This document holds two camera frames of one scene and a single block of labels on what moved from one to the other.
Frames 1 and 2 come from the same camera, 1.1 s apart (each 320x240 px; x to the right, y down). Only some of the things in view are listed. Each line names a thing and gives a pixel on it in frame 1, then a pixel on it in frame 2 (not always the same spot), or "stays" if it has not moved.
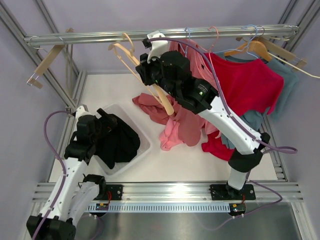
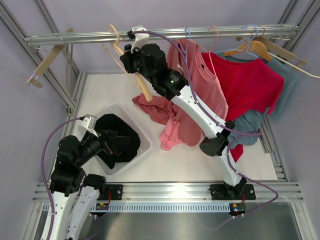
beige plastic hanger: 127,47 → 116,50
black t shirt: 120,144 stays
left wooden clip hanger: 52,53 stays
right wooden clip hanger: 299,64 stays
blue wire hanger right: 248,44 stays
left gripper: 108,125 → 118,143
